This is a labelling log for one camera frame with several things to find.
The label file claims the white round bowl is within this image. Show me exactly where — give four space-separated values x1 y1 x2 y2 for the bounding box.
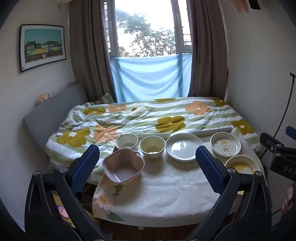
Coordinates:
115 133 139 151

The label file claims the floral striped blanket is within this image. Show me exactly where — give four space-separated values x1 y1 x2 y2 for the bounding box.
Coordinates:
45 97 260 183

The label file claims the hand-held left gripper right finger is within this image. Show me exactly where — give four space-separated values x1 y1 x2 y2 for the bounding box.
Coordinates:
185 145 272 241

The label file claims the black curved stand rod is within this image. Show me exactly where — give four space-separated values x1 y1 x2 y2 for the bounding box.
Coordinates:
260 72 296 160

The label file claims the duck print plate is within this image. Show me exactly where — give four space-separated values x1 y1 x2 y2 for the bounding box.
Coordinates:
210 132 241 158

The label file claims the pink hanging object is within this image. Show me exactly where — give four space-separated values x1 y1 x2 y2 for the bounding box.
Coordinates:
225 0 250 13

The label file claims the person's right hand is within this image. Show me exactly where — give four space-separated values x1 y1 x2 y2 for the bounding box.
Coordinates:
281 186 296 215

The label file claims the framed houses picture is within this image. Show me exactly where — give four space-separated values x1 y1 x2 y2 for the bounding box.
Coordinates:
19 24 67 73

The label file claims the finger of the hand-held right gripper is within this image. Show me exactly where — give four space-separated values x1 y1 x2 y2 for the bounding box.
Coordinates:
285 126 296 140
259 132 296 154

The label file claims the cream round bowl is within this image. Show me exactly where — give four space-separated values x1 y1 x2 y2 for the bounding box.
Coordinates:
139 136 166 159

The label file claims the plain white plate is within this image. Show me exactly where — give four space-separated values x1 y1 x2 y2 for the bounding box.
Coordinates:
165 133 203 162

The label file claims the pink plush toy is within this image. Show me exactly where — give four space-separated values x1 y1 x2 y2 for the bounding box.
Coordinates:
36 92 51 105

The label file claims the green striped pillow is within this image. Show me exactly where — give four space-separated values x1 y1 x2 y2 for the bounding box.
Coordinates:
89 92 116 106

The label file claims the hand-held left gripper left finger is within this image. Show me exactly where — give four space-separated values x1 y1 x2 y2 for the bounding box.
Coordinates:
24 144 109 241

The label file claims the yellow pattern plate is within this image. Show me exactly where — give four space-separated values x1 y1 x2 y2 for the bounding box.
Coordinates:
224 155 257 175

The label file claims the grey padded headboard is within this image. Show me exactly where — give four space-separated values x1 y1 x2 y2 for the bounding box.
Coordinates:
22 82 93 160

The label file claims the pink square bowl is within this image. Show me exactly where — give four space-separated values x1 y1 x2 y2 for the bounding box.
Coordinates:
102 148 145 185

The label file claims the white charger cable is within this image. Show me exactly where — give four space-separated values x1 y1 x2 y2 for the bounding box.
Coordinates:
54 132 63 149

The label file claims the window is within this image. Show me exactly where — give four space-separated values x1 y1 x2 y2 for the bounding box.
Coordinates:
103 0 193 58

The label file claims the yellow box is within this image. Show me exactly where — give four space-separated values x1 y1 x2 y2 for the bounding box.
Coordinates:
51 191 75 229

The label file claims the floral white tablecloth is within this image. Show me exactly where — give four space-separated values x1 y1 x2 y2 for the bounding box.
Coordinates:
92 130 266 224

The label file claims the light blue window cloth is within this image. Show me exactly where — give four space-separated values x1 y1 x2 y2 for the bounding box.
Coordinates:
109 54 192 102

